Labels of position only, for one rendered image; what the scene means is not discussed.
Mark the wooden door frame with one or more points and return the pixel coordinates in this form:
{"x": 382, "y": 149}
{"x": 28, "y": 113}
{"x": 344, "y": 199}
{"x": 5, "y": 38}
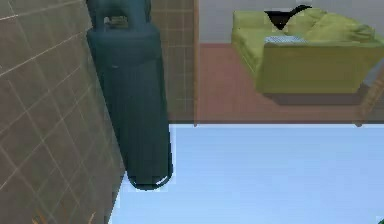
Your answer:
{"x": 196, "y": 63}

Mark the green sofa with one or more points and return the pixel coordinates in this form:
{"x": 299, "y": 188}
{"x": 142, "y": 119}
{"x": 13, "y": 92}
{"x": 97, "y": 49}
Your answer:
{"x": 300, "y": 63}

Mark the black triangular object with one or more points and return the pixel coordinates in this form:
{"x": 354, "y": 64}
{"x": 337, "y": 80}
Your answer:
{"x": 280, "y": 18}

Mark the pale blue book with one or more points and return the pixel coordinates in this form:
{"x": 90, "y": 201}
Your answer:
{"x": 284, "y": 39}

